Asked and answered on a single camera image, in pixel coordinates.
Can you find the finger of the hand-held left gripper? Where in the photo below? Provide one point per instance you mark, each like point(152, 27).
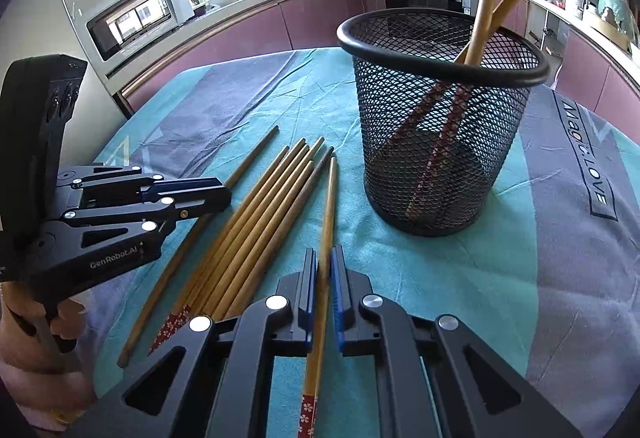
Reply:
point(180, 184)
point(200, 203)

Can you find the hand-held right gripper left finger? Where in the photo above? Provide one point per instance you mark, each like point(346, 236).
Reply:
point(311, 298)

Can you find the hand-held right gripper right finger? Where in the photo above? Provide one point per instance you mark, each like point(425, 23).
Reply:
point(339, 303)

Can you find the bundle of wooden chopsticks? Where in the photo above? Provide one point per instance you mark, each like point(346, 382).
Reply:
point(260, 228)

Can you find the dark brown wooden chopstick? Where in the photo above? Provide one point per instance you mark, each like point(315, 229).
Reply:
point(261, 149)

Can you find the black mesh utensil holder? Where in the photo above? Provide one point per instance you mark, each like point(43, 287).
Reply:
point(385, 118)

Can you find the person's left hand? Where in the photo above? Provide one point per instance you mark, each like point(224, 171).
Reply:
point(30, 368)

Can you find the teal grey tablecloth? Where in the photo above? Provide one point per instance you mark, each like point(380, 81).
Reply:
point(310, 88)

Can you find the purple kitchen cabinets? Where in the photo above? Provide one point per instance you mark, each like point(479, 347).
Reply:
point(310, 18)
point(585, 63)

